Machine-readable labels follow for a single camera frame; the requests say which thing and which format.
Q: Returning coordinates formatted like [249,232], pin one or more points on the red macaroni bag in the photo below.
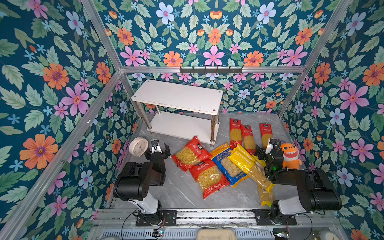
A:
[191,154]
[209,177]

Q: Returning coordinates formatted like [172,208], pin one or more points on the orange shark plush toy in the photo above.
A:
[291,156]

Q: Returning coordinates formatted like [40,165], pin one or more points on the red macaroni bag lower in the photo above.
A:
[209,177]

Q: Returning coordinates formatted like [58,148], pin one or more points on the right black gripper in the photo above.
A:
[263,153]

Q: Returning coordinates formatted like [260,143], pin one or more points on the red spaghetti pack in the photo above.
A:
[266,134]
[236,137]
[248,139]

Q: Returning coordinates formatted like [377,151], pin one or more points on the round cream alarm clock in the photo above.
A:
[138,146]

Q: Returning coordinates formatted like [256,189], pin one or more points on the blue orecchiette pasta bag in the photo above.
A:
[221,158]

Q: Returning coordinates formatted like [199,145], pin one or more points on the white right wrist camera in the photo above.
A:
[270,145]

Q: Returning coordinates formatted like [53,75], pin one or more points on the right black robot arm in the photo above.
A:
[315,191]

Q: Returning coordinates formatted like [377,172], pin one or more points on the beige box at bottom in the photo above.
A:
[216,234]

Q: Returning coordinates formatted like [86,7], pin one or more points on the red spaghetti pack right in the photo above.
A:
[266,134]

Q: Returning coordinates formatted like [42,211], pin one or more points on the white two-tier shelf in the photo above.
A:
[181,97]

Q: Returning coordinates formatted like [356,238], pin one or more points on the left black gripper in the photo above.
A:
[159,153]

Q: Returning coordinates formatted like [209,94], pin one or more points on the red macaroni bag upper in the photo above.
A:
[191,154]

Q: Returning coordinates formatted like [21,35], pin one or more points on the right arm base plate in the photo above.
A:
[268,218]

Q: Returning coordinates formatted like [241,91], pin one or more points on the red spaghetti pack left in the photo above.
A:
[236,137]

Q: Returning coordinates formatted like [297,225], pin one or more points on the black hook rail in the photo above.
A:
[211,70]

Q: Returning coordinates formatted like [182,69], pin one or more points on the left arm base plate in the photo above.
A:
[159,219]

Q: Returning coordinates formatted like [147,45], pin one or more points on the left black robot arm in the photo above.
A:
[133,182]

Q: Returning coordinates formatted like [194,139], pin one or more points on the yellow spaghetti bag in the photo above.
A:
[261,162]
[251,167]
[266,197]

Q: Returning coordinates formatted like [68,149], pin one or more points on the red spaghetti pack middle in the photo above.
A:
[248,139]

